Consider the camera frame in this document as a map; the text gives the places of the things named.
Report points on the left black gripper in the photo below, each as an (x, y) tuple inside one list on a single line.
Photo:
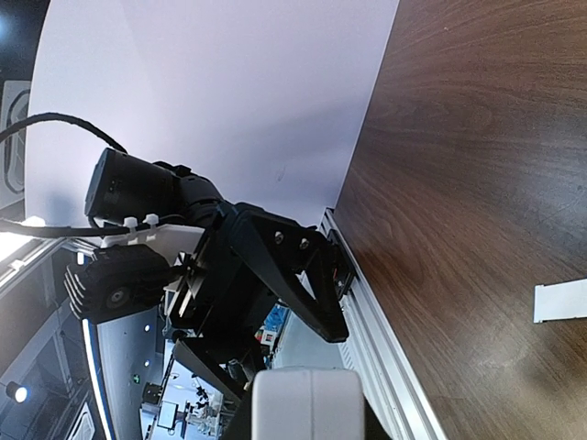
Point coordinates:
[(247, 255)]

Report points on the white remote control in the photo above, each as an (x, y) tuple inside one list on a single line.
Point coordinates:
[(307, 403)]

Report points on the white battery cover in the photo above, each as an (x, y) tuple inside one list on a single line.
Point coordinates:
[(561, 301)]

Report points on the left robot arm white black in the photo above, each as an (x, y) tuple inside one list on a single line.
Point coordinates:
[(124, 186)]

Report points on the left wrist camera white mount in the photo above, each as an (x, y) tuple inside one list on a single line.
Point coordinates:
[(131, 272)]

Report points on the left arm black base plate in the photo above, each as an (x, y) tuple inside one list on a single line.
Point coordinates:
[(343, 270)]

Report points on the front aluminium rail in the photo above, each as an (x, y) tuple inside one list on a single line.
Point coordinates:
[(373, 350)]

